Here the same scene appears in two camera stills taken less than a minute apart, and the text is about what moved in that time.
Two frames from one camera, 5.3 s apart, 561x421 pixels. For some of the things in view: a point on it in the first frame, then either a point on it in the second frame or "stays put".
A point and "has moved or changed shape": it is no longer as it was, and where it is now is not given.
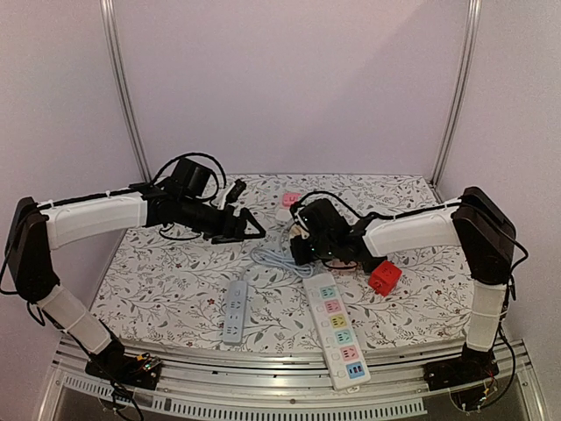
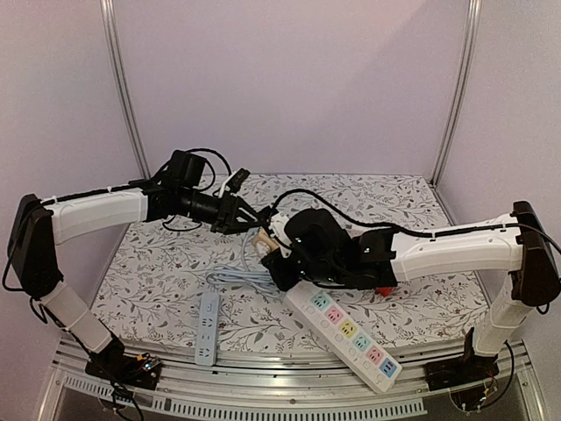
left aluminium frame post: x=106 y=7 stays put
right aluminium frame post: x=472 y=36 stays put
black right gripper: x=299 y=253 -> x=278 y=270
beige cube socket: x=297 y=231 has moved or changed shape
